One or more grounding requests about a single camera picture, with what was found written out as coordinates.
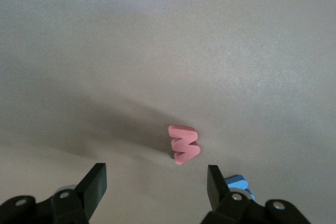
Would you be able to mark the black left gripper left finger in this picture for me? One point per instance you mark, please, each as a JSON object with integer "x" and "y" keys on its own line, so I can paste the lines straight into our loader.
{"x": 92, "y": 187}

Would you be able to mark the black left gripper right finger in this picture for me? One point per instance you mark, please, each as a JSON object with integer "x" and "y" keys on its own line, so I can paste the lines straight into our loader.
{"x": 218, "y": 190}

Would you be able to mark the blue foam capital M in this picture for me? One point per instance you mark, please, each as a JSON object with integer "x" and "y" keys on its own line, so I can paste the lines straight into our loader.
{"x": 237, "y": 180}

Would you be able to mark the pink foam small m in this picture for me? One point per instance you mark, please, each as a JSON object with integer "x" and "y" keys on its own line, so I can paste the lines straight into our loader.
{"x": 189, "y": 150}

